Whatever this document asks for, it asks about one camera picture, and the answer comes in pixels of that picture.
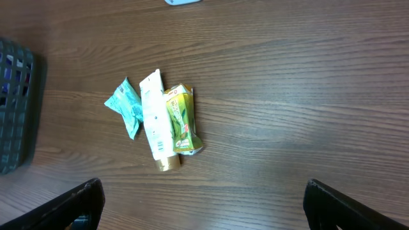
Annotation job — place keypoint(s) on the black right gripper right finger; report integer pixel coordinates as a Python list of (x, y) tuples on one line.
[(327, 208)]

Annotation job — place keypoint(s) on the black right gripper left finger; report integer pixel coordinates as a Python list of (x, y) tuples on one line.
[(79, 208)]

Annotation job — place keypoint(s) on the white tube gold cap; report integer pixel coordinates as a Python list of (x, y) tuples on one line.
[(157, 122)]

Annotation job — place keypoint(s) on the teal snack packet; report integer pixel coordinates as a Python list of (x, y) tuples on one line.
[(126, 102)]

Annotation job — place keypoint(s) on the green tea drink carton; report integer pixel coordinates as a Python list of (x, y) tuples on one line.
[(180, 106)]

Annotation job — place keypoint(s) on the white barcode scanner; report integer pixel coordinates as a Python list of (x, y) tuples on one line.
[(180, 2)]

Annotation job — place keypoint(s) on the grey plastic shopping basket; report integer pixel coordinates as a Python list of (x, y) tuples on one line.
[(16, 72)]

